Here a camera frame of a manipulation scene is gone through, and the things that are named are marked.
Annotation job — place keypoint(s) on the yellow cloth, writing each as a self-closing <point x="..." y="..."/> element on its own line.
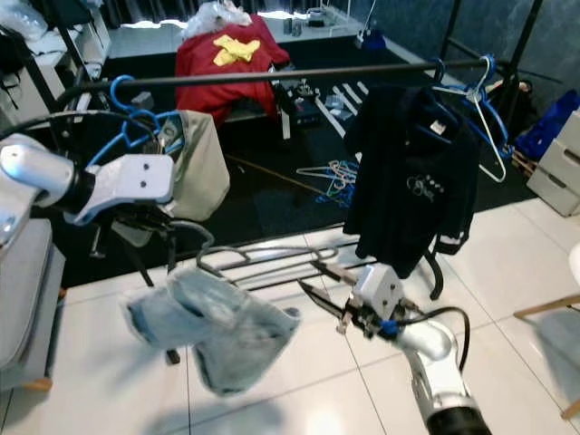
<point x="236" y="50"/>

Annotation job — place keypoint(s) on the white plastic bag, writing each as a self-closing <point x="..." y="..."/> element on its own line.
<point x="217" y="18"/>

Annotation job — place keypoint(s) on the black electronic equipment box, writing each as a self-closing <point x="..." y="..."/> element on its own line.
<point x="294" y="109"/>

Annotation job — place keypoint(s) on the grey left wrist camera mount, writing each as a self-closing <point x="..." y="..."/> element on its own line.
<point x="136" y="177"/>

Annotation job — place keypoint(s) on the black metal clothes rack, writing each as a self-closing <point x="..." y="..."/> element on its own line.
<point x="281" y="77"/>

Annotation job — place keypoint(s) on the white drawer unit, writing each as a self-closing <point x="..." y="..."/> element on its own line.
<point x="557" y="168"/>

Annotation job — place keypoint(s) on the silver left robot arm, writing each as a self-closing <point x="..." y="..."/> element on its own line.
<point x="36" y="172"/>

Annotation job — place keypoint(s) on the grey shorts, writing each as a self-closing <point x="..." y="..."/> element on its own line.
<point x="208" y="154"/>

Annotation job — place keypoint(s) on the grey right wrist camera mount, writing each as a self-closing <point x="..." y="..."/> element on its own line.
<point x="379" y="285"/>

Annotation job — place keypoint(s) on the white shelf unit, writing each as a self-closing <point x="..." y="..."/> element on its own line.
<point x="54" y="91"/>

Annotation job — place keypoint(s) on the blue denim shorts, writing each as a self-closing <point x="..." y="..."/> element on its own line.
<point x="217" y="326"/>

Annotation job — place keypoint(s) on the navy polo shirt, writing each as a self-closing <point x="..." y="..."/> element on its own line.
<point x="408" y="204"/>

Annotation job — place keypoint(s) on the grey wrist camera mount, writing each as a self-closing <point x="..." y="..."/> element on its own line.
<point x="136" y="177"/>
<point x="379" y="285"/>

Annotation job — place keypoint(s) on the blue fabric bag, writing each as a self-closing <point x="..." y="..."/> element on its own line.
<point x="548" y="127"/>

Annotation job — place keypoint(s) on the white plastic hanger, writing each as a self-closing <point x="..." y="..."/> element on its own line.
<point x="498" y="172"/>

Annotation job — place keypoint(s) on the dark pleated curtain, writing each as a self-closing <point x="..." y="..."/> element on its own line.
<point x="217" y="9"/>

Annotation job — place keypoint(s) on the red cloth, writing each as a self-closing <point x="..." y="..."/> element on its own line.
<point x="199" y="82"/>

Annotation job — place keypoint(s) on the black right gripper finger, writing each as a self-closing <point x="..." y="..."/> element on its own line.
<point x="324" y="299"/>
<point x="340" y="275"/>

